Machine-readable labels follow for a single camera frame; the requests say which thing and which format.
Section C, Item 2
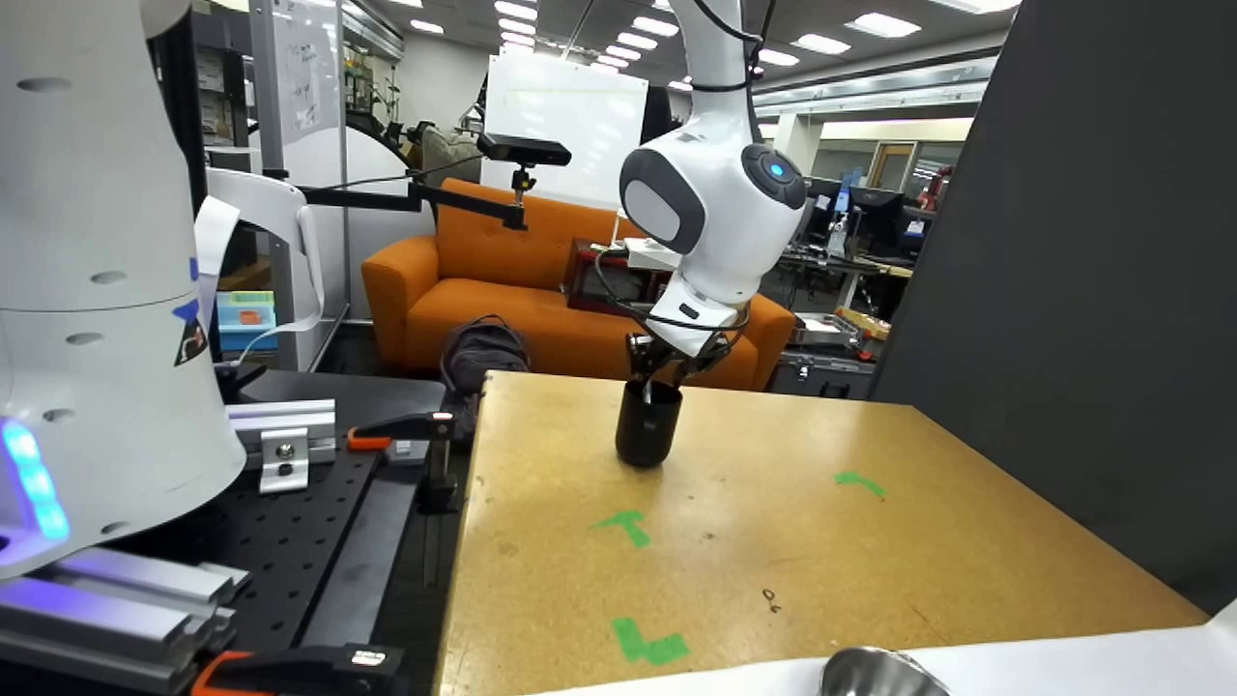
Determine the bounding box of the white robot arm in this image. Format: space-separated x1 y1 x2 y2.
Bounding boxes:
619 0 802 383

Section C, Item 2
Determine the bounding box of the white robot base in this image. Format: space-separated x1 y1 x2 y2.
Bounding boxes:
0 0 242 579

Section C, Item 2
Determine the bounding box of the aluminium extrusion rail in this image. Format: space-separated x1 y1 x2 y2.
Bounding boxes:
0 551 246 696

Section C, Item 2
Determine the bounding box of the orange sofa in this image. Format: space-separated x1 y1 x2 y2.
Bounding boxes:
358 175 800 390

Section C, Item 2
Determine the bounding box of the black perforated breadboard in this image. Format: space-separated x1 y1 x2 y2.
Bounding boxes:
110 369 448 653

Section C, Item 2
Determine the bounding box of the black backpack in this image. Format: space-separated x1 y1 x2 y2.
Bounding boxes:
439 316 528 394

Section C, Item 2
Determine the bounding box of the dark grey partition panel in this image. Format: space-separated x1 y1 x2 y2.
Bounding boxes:
872 0 1237 610

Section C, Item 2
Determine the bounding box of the small steel pot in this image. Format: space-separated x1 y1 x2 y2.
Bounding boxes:
819 645 945 696

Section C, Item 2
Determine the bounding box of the orange black clamp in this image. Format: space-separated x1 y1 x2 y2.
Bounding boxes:
189 645 404 696

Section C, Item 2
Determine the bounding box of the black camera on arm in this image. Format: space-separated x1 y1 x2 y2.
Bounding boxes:
476 135 570 193

